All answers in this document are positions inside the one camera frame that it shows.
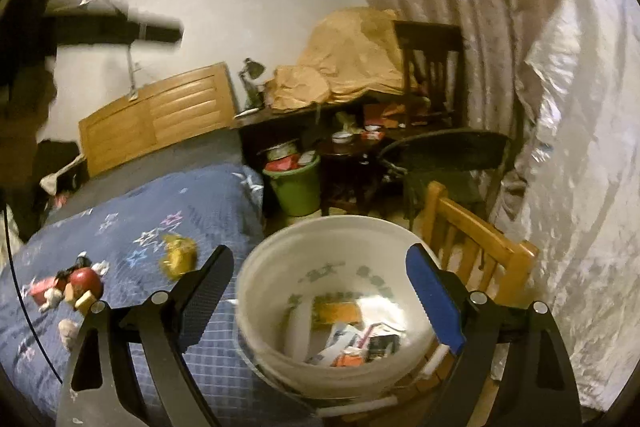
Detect dark wooden desk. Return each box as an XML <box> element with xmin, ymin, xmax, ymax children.
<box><xmin>235</xmin><ymin>94</ymin><xmax>466</xmax><ymax>168</ymax></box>

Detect orange cover cloth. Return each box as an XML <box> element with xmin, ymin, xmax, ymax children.
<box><xmin>265</xmin><ymin>7</ymin><xmax>416</xmax><ymax>110</ymax></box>

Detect gold box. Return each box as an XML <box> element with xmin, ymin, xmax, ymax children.
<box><xmin>315</xmin><ymin>299</ymin><xmax>363</xmax><ymax>326</ymax></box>

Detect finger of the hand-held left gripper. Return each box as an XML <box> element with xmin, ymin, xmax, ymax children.
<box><xmin>47</xmin><ymin>14</ymin><xmax>184</xmax><ymax>46</ymax></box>

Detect silver plastic sheet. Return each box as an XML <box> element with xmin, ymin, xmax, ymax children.
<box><xmin>492</xmin><ymin>0</ymin><xmax>640</xmax><ymax>413</ymax></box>

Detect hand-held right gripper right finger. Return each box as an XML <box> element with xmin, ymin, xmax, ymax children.
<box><xmin>406</xmin><ymin>243</ymin><xmax>583</xmax><ymax>427</ymax></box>

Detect gooseneck phone holder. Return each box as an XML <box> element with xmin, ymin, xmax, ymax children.
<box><xmin>80</xmin><ymin>0</ymin><xmax>142</xmax><ymax>100</ymax></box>

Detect small beige cloth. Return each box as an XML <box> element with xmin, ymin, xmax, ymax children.
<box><xmin>40</xmin><ymin>156</ymin><xmax>87</xmax><ymax>196</ymax></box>

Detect green plastic bucket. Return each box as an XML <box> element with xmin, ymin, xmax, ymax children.
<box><xmin>262</xmin><ymin>154</ymin><xmax>322</xmax><ymax>217</ymax></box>

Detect red apple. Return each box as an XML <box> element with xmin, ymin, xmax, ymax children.
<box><xmin>70</xmin><ymin>268</ymin><xmax>104</xmax><ymax>301</ymax></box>

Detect white wrapper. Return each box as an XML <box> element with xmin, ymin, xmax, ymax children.
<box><xmin>360</xmin><ymin>297</ymin><xmax>407</xmax><ymax>333</ymax></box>

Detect tall red and white box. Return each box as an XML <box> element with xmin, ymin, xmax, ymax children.
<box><xmin>306</xmin><ymin>322</ymin><xmax>381</xmax><ymax>368</ymax></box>

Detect black cable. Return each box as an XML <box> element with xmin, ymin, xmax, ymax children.
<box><xmin>0</xmin><ymin>202</ymin><xmax>66</xmax><ymax>386</ymax></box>

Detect pink box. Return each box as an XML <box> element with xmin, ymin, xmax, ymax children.
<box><xmin>29</xmin><ymin>277</ymin><xmax>64</xmax><ymax>301</ymax></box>

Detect dark round side table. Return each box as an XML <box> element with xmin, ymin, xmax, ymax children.
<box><xmin>317</xmin><ymin>134</ymin><xmax>389</xmax><ymax>218</ymax></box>

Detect light wooden chair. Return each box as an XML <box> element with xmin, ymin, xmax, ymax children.
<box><xmin>400</xmin><ymin>181</ymin><xmax>541</xmax><ymax>408</ymax></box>

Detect yellow snack packet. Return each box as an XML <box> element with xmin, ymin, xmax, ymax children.
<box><xmin>160</xmin><ymin>234</ymin><xmax>197</xmax><ymax>279</ymax></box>

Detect black desk lamp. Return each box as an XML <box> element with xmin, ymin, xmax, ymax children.
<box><xmin>239</xmin><ymin>58</ymin><xmax>266</xmax><ymax>110</ymax></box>

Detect black clothes pile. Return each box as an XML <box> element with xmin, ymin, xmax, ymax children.
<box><xmin>0</xmin><ymin>142</ymin><xmax>81</xmax><ymax>239</ymax></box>

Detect white plastic bucket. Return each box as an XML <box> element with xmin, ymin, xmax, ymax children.
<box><xmin>235</xmin><ymin>216</ymin><xmax>451</xmax><ymax>418</ymax></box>

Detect small black box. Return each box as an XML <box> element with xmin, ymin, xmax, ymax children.
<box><xmin>367</xmin><ymin>332</ymin><xmax>401</xmax><ymax>361</ymax></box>

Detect wooden bed headboard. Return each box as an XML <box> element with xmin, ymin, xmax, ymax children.
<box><xmin>78</xmin><ymin>62</ymin><xmax>236</xmax><ymax>178</ymax></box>

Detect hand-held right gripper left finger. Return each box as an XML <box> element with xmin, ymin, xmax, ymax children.
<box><xmin>55</xmin><ymin>245</ymin><xmax>235</xmax><ymax>427</ymax></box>

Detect black mesh chair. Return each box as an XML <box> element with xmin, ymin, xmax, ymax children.
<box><xmin>377</xmin><ymin>129</ymin><xmax>512</xmax><ymax>228</ymax></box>

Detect dark wooden chair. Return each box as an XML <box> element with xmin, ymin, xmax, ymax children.
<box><xmin>392</xmin><ymin>21</ymin><xmax>469</xmax><ymax>130</ymax></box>

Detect dark grey bed sheet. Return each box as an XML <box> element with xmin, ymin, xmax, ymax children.
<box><xmin>45</xmin><ymin>129</ymin><xmax>247</xmax><ymax>228</ymax></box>

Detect blue star printed blanket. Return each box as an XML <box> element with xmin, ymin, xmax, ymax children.
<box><xmin>0</xmin><ymin>163</ymin><xmax>321</xmax><ymax>427</ymax></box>

